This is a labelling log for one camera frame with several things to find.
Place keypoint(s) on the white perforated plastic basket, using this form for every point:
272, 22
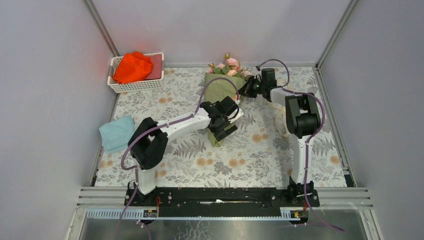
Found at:
136, 86

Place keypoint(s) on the olive green wrapping paper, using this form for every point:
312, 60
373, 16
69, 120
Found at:
220, 88

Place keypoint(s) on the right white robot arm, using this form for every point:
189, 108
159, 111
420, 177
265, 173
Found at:
304, 118

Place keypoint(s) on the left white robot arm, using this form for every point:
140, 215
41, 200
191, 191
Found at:
148, 143

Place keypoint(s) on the pink fake flower bunch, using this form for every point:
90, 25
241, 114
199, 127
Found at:
230, 67

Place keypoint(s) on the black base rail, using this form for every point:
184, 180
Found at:
192, 202

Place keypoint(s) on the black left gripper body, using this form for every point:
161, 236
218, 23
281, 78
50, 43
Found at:
222, 124

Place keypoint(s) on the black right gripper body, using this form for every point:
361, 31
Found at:
257, 86

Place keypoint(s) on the light blue towel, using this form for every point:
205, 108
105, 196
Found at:
116, 134

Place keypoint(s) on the dark red cloth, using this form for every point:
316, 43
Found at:
157, 60

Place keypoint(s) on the cream ribbon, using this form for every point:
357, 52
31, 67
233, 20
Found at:
281, 116

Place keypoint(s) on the orange cloth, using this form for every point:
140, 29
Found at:
133, 67

